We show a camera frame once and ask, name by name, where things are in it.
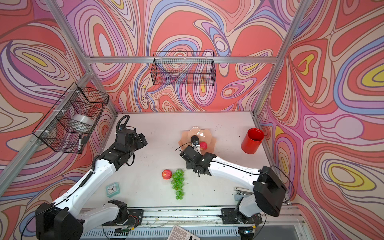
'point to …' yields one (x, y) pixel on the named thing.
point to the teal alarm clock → (112, 190)
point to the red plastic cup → (252, 140)
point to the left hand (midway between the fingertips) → (140, 137)
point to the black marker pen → (79, 143)
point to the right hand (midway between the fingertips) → (194, 163)
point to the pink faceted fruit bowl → (204, 135)
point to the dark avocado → (195, 140)
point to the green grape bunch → (177, 183)
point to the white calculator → (177, 233)
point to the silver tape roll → (81, 123)
